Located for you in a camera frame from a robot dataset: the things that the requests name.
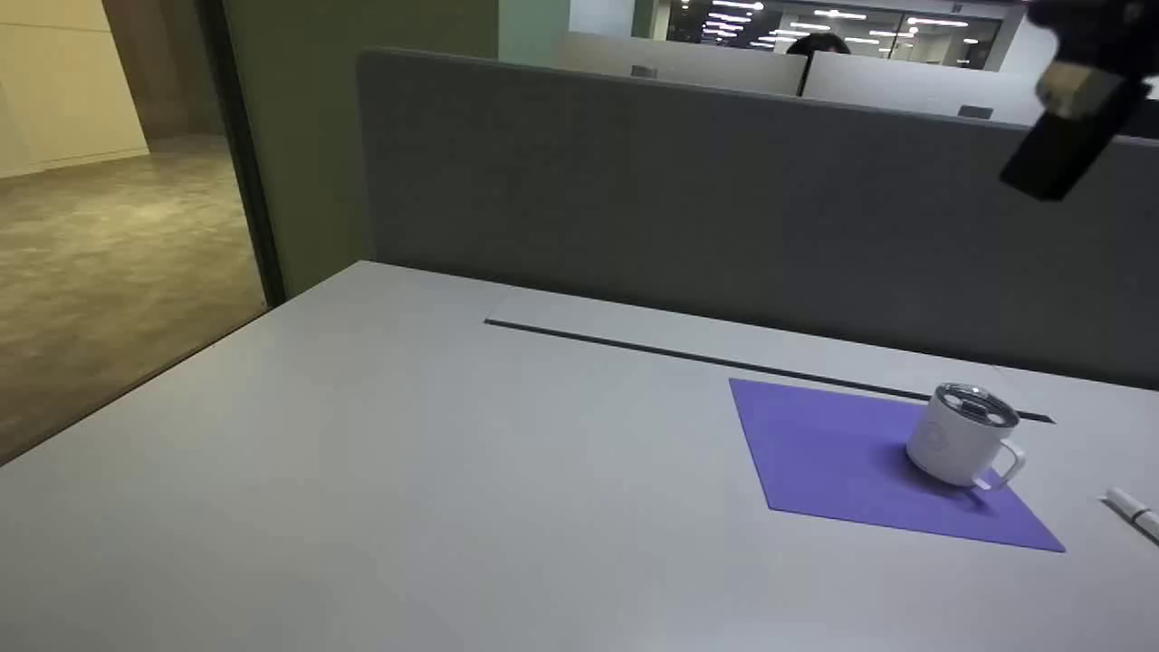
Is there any black desk lamp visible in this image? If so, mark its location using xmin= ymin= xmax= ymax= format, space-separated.
xmin=785 ymin=30 xmax=855 ymax=102

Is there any window with ceiling lights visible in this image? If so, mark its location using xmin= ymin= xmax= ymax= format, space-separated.
xmin=662 ymin=0 xmax=1008 ymax=72

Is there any white mug with steel rim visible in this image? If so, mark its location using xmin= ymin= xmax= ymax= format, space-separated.
xmin=903 ymin=382 xmax=1027 ymax=497

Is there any white marker pen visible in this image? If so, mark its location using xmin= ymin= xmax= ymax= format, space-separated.
xmin=1102 ymin=487 xmax=1159 ymax=548

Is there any grey desk divider panel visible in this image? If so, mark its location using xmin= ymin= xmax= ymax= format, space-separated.
xmin=354 ymin=49 xmax=1159 ymax=392

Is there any dark door frame post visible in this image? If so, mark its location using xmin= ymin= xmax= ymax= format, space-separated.
xmin=193 ymin=0 xmax=289 ymax=308

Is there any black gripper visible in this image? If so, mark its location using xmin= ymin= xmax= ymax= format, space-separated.
xmin=995 ymin=0 xmax=1159 ymax=202

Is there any purple square mat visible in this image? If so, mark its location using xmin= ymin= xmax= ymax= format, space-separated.
xmin=723 ymin=377 xmax=1068 ymax=559

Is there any white background desk partition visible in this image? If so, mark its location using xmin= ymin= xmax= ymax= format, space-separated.
xmin=553 ymin=30 xmax=1052 ymax=128

